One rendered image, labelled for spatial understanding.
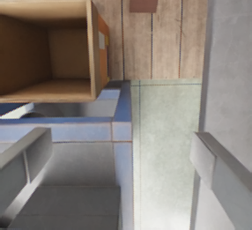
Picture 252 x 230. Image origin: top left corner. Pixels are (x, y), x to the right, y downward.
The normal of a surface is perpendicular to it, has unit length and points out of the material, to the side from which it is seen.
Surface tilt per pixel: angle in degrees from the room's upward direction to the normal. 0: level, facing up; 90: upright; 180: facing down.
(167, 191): 0
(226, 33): 31
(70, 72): 0
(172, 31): 0
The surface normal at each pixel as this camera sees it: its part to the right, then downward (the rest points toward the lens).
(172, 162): -0.02, 0.25
